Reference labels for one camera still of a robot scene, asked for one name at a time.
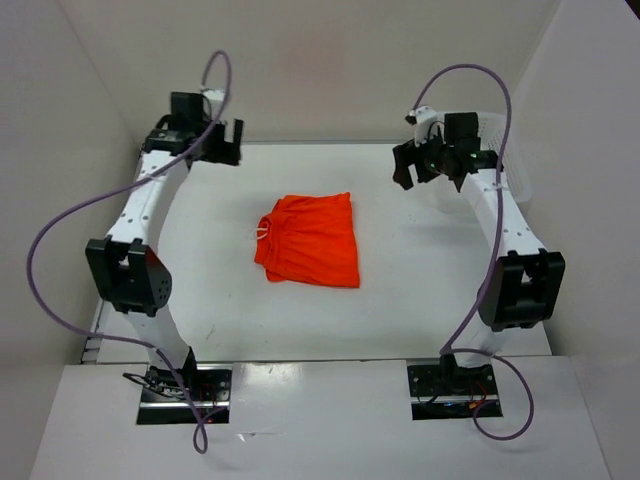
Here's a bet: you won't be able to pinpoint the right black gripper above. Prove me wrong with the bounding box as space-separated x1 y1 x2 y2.
392 125 453 190

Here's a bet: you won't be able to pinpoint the orange mesh shorts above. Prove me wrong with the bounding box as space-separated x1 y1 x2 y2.
254 192 360 289

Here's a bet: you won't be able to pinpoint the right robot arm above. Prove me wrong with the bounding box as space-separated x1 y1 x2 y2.
392 107 566 393

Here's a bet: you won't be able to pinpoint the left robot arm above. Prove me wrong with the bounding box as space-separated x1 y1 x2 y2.
85 88 244 400

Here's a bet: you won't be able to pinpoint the white plastic basket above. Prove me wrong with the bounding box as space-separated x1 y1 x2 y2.
478 112 533 211

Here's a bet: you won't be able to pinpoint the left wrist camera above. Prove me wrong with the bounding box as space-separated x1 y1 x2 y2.
200 86 226 120

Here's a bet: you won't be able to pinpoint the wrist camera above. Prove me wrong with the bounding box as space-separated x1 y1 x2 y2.
200 86 226 120
405 106 440 146

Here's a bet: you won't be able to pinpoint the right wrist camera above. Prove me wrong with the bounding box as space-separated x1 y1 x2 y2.
405 106 440 146

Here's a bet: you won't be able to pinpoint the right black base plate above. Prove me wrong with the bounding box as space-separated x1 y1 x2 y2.
407 359 503 421

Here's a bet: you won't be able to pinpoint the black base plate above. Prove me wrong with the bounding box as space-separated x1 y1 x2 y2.
123 363 232 426
407 359 503 421

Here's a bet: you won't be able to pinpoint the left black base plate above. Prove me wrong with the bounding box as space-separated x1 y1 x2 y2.
123 363 232 426

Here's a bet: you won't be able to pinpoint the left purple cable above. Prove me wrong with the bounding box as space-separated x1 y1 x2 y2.
25 50 234 455

